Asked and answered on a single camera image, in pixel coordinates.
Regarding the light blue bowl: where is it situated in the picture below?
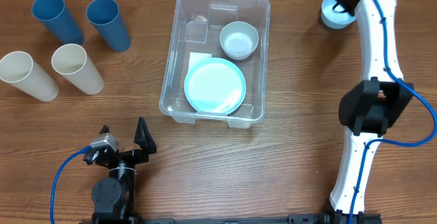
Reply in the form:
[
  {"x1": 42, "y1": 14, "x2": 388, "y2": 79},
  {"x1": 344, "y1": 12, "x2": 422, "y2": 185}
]
[{"x1": 321, "y1": 0, "x2": 356, "y2": 29}]

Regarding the light blue plate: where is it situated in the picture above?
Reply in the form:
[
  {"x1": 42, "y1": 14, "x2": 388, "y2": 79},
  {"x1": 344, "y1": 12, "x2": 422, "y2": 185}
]
[{"x1": 184, "y1": 57, "x2": 246, "y2": 115}]

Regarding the grey bowl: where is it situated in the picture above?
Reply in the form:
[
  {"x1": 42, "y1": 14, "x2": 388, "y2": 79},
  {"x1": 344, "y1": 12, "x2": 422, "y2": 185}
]
[{"x1": 219, "y1": 21, "x2": 259, "y2": 55}]

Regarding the pink bowl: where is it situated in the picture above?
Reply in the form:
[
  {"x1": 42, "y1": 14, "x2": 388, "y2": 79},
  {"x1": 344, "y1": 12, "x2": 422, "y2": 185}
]
[{"x1": 225, "y1": 52, "x2": 252, "y2": 61}]

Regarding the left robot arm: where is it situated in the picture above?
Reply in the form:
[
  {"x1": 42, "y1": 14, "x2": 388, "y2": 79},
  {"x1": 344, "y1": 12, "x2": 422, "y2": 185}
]
[{"x1": 83, "y1": 117, "x2": 157, "y2": 223}]

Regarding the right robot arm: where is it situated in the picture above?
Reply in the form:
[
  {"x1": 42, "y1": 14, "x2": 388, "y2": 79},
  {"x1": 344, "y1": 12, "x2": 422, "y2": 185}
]
[{"x1": 322, "y1": 0, "x2": 412, "y2": 216}]

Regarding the clear plastic storage container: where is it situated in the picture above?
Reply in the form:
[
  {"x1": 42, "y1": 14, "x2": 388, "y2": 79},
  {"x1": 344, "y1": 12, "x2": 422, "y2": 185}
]
[{"x1": 159, "y1": 0, "x2": 270, "y2": 129}]

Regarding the blue cup near container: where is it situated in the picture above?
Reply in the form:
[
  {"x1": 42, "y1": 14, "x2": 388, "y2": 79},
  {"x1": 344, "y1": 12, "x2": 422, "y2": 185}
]
[{"x1": 86, "y1": 0, "x2": 131, "y2": 52}]

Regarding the cream cup inner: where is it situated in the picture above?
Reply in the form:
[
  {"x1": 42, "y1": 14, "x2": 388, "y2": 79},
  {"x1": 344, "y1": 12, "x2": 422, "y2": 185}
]
[{"x1": 51, "y1": 44, "x2": 104, "y2": 95}]

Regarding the cream cup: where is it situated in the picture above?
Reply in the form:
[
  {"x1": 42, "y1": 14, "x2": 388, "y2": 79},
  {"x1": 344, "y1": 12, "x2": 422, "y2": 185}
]
[
  {"x1": 51, "y1": 44, "x2": 104, "y2": 95},
  {"x1": 1, "y1": 51, "x2": 59, "y2": 102}
]

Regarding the cream cup far left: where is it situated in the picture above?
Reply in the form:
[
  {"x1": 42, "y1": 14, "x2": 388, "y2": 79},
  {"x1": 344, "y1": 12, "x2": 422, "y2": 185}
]
[{"x1": 1, "y1": 51, "x2": 59, "y2": 102}]

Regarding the blue cup far left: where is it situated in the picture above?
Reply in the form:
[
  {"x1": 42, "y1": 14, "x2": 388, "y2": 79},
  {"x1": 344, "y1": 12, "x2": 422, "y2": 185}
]
[{"x1": 31, "y1": 0, "x2": 85, "y2": 45}]

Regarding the left blue cable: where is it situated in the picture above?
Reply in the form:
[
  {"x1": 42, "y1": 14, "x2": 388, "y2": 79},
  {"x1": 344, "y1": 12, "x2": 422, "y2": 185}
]
[{"x1": 49, "y1": 145, "x2": 93, "y2": 224}]

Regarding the blue cable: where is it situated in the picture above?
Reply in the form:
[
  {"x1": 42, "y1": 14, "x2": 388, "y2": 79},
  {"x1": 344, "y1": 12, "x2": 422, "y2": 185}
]
[
  {"x1": 347, "y1": 0, "x2": 437, "y2": 224},
  {"x1": 49, "y1": 145, "x2": 93, "y2": 224}
]

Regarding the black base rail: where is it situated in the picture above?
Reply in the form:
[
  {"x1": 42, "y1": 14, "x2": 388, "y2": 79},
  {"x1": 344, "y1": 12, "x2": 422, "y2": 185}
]
[{"x1": 79, "y1": 212, "x2": 382, "y2": 224}]

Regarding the right blue cable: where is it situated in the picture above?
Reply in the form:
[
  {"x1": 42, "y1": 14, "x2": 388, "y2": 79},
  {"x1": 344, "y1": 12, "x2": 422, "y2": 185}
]
[{"x1": 347, "y1": 0, "x2": 437, "y2": 224}]

